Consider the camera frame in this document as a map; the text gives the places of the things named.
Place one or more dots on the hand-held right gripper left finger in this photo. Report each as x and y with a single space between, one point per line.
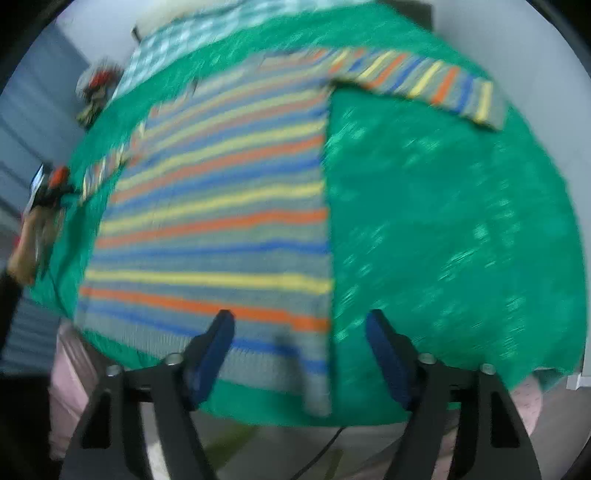
214 355

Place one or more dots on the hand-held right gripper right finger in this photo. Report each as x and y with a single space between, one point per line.
385 355

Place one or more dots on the striped knit sweater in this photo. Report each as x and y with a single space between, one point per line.
221 207

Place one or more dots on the person's left forearm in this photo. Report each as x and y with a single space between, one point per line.
25 249

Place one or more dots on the pile of assorted clothes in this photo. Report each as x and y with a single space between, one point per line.
99 85

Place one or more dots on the orange garment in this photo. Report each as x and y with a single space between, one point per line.
59 176

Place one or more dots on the grey blue curtain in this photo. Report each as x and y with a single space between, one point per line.
27 115

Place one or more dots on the green patterned blanket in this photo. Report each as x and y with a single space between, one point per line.
438 230

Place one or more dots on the pink bed sheet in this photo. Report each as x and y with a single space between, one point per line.
69 392

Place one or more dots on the green checkered bed sheet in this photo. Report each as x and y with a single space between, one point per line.
175 41

